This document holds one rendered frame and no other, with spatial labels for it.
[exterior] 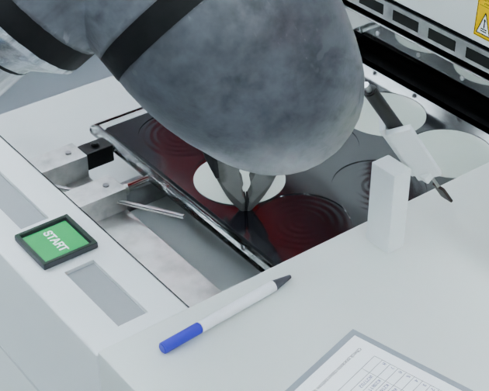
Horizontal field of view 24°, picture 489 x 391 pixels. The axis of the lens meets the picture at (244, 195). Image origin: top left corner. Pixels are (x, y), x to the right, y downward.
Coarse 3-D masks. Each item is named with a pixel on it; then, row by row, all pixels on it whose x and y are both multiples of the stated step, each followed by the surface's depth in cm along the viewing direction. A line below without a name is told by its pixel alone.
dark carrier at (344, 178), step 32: (416, 96) 137; (128, 128) 131; (160, 128) 132; (448, 128) 131; (160, 160) 126; (192, 160) 126; (352, 160) 126; (192, 192) 121; (288, 192) 121; (320, 192) 121; (352, 192) 121; (416, 192) 121; (224, 224) 117; (256, 224) 116; (288, 224) 116; (320, 224) 116; (352, 224) 116; (288, 256) 112
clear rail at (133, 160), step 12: (96, 132) 131; (120, 144) 128; (120, 156) 127; (132, 156) 126; (144, 168) 124; (156, 180) 123; (168, 192) 121; (180, 192) 120; (180, 204) 120; (192, 204) 118; (192, 216) 118; (204, 216) 117; (216, 228) 115; (228, 240) 114; (240, 240) 113; (240, 252) 113; (252, 252) 112; (252, 264) 111; (264, 264) 110
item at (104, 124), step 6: (138, 108) 135; (120, 114) 134; (126, 114) 133; (132, 114) 134; (138, 114) 134; (108, 120) 132; (114, 120) 132; (120, 120) 133; (102, 126) 132; (108, 126) 132
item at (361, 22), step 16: (352, 16) 148; (368, 16) 146; (368, 32) 146; (384, 32) 144; (400, 32) 142; (400, 48) 142; (416, 48) 140; (432, 48) 139; (368, 64) 150; (432, 64) 138; (448, 64) 136; (464, 64) 135; (400, 80) 146; (448, 80) 137; (464, 80) 135; (480, 80) 133; (432, 96) 143; (480, 96) 134; (480, 128) 137
